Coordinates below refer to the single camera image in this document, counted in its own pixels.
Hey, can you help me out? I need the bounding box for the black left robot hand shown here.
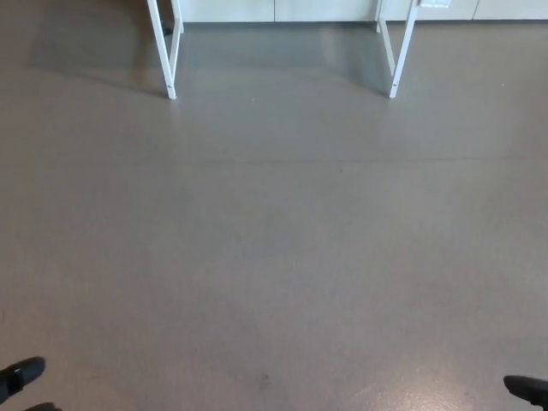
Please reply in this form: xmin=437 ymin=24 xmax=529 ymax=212
xmin=0 ymin=356 xmax=63 ymax=411

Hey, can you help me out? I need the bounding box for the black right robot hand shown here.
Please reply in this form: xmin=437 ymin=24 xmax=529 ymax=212
xmin=503 ymin=375 xmax=548 ymax=408

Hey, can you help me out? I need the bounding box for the white cabinet row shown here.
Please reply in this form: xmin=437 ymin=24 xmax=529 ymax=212
xmin=177 ymin=0 xmax=548 ymax=23

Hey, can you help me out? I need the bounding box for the white metal table leg frame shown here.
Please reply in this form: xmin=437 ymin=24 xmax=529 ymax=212
xmin=376 ymin=0 xmax=423 ymax=99
xmin=146 ymin=0 xmax=186 ymax=100

